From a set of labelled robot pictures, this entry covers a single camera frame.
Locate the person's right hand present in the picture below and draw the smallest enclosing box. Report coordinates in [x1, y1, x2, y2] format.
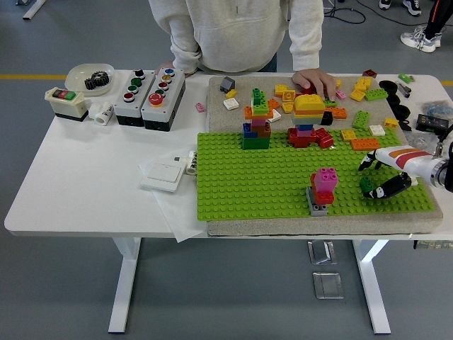
[154, 59, 197, 77]

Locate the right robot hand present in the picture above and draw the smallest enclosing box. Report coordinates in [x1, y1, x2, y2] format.
[357, 144, 443, 199]

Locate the person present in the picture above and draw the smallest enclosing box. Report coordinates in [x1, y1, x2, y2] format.
[399, 0, 453, 54]
[378, 0, 423, 17]
[148, 0, 338, 103]

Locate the metal hand tool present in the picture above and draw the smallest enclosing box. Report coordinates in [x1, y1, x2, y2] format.
[395, 81, 413, 99]

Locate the green-based multicolour brick tower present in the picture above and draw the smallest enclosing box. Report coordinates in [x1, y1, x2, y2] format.
[241, 86, 275, 152]

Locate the long light green brick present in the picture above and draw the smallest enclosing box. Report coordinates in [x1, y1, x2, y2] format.
[352, 109, 372, 130]
[364, 87, 389, 102]

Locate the emergency-stop button control box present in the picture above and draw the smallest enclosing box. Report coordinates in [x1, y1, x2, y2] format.
[140, 67, 187, 132]

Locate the red-based yellow-domed brick tower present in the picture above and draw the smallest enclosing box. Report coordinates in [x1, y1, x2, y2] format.
[287, 93, 326, 149]

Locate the white red-green switch box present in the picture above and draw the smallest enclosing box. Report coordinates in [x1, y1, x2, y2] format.
[45, 86, 89, 123]

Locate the pink square brick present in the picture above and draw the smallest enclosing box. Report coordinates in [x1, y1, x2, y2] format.
[316, 166, 340, 188]
[314, 178, 336, 194]

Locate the white table foot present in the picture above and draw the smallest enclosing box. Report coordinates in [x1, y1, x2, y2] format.
[16, 0, 47, 21]

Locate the grey-brown mat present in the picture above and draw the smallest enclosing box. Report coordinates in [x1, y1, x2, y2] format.
[206, 74, 445, 238]

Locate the white printed tube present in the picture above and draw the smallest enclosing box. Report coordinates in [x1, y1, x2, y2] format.
[184, 149, 198, 176]

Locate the large red brick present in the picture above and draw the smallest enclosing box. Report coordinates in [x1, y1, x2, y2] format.
[314, 127, 336, 149]

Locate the grey square brick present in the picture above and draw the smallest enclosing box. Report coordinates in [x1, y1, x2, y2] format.
[305, 186, 329, 217]

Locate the green studded baseplate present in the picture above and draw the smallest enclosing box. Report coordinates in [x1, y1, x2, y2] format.
[195, 129, 436, 223]

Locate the white paper sheet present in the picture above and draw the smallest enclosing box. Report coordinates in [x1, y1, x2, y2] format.
[137, 152, 210, 244]

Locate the black floor cable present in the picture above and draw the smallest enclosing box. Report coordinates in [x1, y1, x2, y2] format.
[323, 0, 429, 28]

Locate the black gear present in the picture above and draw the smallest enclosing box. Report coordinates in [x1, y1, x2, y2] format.
[84, 70, 111, 92]

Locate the three-button control box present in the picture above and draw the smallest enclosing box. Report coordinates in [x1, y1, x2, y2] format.
[113, 69, 156, 128]

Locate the person's left hand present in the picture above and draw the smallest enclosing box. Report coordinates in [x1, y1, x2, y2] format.
[292, 69, 338, 103]

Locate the white pipe tee fitting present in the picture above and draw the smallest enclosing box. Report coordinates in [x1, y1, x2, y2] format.
[87, 101, 115, 125]

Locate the plastic bag of blue parts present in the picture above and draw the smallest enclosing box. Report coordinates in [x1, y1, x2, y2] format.
[420, 100, 453, 118]

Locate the white bowl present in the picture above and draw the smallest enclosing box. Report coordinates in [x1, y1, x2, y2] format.
[64, 62, 116, 97]

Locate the black electronic device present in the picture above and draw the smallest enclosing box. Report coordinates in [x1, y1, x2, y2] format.
[415, 113, 450, 137]

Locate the red square brick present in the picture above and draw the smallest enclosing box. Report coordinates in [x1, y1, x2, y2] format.
[309, 173, 336, 206]

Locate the white wall switch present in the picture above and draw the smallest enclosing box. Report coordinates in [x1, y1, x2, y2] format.
[140, 161, 186, 194]

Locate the metal floor socket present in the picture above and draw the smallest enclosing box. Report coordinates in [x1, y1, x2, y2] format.
[312, 271, 345, 300]
[306, 239, 337, 266]

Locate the white table leg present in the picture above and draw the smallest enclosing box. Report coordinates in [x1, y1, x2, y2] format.
[108, 237, 142, 334]
[352, 239, 392, 335]

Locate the clear bag of screws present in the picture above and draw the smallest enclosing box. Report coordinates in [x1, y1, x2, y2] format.
[403, 130, 443, 155]

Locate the desk control panel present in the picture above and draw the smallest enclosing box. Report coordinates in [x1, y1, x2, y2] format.
[413, 239, 453, 250]

